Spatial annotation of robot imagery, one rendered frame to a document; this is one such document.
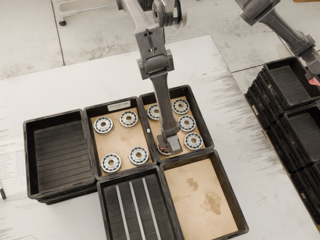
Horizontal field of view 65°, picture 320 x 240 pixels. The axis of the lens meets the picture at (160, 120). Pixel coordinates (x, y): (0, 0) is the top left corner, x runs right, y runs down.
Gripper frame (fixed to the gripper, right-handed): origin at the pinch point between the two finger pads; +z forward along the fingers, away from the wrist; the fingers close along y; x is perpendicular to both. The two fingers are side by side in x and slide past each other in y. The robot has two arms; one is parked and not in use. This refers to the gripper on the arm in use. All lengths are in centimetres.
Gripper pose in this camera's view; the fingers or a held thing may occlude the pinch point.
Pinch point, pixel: (166, 144)
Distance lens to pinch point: 131.4
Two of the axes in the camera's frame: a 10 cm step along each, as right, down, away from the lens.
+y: 9.5, -2.5, 1.8
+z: -0.7, 3.9, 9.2
